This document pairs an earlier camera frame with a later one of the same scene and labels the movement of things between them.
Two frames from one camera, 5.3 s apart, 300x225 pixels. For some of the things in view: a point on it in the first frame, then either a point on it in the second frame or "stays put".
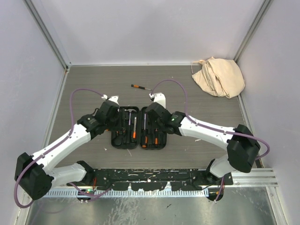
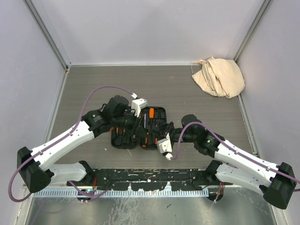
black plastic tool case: x=135 y=130 stays put
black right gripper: x=154 y=122 → x=161 y=131
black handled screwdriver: x=145 y=139 stays put
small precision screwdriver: x=140 y=87 → x=136 y=128
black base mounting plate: x=154 y=179 stays put
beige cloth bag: x=222 y=77 stays put
